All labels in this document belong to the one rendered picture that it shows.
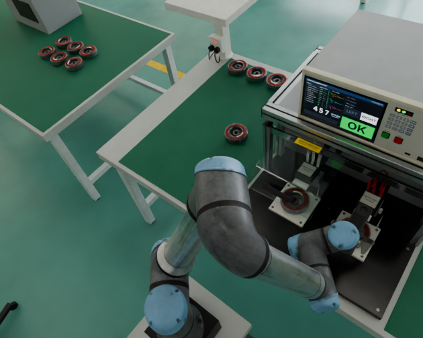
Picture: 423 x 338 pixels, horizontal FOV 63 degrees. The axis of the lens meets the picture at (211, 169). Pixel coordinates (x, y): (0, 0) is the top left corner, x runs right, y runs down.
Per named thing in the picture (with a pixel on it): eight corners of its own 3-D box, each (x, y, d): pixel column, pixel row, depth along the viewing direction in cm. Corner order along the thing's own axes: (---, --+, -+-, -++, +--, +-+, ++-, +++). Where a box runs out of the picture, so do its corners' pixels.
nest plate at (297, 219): (301, 227, 134) (301, 226, 133) (268, 209, 141) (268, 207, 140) (320, 200, 141) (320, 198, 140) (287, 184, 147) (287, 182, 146)
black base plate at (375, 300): (379, 320, 113) (381, 318, 112) (223, 222, 142) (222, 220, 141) (430, 215, 133) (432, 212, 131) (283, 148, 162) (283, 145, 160)
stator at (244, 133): (220, 135, 172) (219, 130, 169) (238, 124, 175) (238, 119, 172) (233, 148, 166) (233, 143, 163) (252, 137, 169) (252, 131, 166)
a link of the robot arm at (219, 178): (144, 297, 105) (207, 201, 65) (146, 251, 114) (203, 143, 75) (182, 299, 108) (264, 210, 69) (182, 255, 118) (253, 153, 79)
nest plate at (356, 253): (362, 262, 123) (363, 261, 122) (323, 240, 130) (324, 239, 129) (380, 231, 130) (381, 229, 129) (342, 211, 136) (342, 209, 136)
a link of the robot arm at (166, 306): (153, 343, 100) (139, 332, 90) (155, 296, 108) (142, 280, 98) (195, 339, 99) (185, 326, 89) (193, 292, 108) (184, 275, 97)
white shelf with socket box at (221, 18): (233, 100, 187) (225, 19, 151) (182, 78, 203) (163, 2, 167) (268, 64, 201) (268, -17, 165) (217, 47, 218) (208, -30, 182)
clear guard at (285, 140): (309, 220, 110) (311, 210, 105) (246, 186, 121) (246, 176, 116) (354, 153, 124) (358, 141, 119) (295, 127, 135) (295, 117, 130)
